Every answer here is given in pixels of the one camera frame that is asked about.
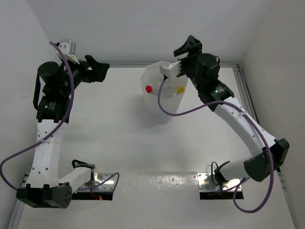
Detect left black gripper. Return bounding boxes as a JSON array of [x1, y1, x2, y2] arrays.
[[59, 55, 108, 96]]

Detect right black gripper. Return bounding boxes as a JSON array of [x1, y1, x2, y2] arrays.
[[174, 34, 203, 91]]

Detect yellow cap small bottle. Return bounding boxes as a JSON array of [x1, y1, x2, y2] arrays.
[[177, 86, 185, 94]]

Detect red cap plastic bottle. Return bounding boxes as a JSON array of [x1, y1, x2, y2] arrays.
[[145, 85, 153, 93]]

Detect clear unlabelled plastic bottle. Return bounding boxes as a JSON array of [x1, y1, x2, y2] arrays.
[[151, 82, 177, 98]]

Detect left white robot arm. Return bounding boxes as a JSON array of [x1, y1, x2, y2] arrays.
[[16, 55, 110, 208]]

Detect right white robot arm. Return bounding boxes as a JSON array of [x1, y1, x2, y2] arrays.
[[173, 35, 290, 185]]

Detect white octagonal plastic bin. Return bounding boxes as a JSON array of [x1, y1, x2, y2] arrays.
[[140, 61, 188, 123]]

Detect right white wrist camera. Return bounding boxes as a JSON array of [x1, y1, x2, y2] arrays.
[[160, 61, 182, 80]]

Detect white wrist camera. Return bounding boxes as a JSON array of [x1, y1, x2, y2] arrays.
[[58, 39, 80, 64], [160, 61, 182, 80]]

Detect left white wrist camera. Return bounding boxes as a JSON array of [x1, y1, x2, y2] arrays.
[[58, 39, 80, 64]]

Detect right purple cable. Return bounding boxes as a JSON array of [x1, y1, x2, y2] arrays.
[[157, 77, 274, 213]]

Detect purple cable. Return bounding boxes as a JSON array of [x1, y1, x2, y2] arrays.
[[0, 42, 120, 191], [157, 77, 274, 213]]

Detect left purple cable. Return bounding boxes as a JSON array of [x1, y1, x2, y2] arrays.
[[0, 42, 120, 191]]

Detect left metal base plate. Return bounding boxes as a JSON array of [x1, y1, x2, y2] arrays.
[[78, 172, 117, 192]]

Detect metal base plate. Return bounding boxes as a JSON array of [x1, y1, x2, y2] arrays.
[[78, 172, 117, 192], [197, 172, 241, 193]]

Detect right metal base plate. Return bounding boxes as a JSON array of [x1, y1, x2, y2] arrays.
[[197, 172, 241, 193]]

